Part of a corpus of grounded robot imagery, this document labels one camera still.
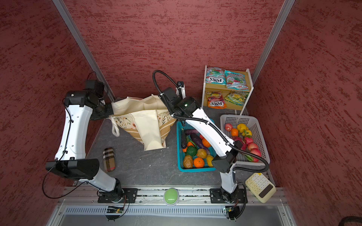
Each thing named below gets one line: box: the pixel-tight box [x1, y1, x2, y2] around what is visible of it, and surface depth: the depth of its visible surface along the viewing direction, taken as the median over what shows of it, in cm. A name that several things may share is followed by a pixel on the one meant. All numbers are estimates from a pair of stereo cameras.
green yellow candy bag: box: [224, 90, 250, 106], surface depth 99 cm
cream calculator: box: [244, 172, 277, 204], surface depth 77 cm
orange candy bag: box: [205, 90, 228, 110], surface depth 97 cm
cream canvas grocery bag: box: [108, 94, 176, 152], surface depth 74 cm
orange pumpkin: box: [201, 137, 212, 148], surface depth 90 cm
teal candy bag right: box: [224, 70, 250, 91], surface depth 82 cm
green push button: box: [163, 187, 180, 207], surface depth 74 cm
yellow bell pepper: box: [237, 123, 249, 133], surface depth 99 cm
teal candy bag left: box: [205, 66, 227, 86], surface depth 87 cm
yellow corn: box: [206, 154, 214, 168], surface depth 85 cm
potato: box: [183, 154, 194, 169], surface depth 84 cm
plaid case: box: [102, 146, 116, 173], surface depth 88 cm
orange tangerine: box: [193, 157, 205, 169], surface depth 83 cm
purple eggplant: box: [190, 132, 211, 155], surface depth 93 cm
